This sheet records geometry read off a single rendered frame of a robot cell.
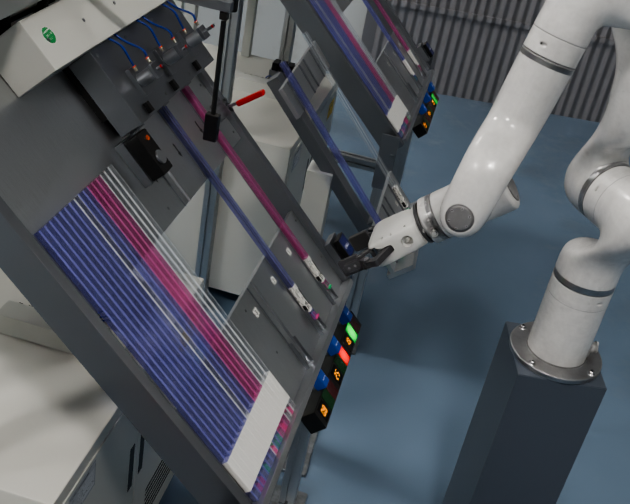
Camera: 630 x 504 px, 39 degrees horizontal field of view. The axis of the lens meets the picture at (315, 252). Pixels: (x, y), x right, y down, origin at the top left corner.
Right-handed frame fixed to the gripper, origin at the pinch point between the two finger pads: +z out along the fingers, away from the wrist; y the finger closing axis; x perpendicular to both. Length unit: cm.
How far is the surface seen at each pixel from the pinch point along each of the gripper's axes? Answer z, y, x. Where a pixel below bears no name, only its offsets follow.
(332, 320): 12.5, 2.8, -12.0
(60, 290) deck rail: 15, -49, 31
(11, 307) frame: 61, -12, 23
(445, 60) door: 50, 345, -50
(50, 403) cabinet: 51, -29, 9
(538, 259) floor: 18, 185, -106
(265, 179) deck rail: 16.0, 18.9, 15.2
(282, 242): 14.8, 7.9, 5.2
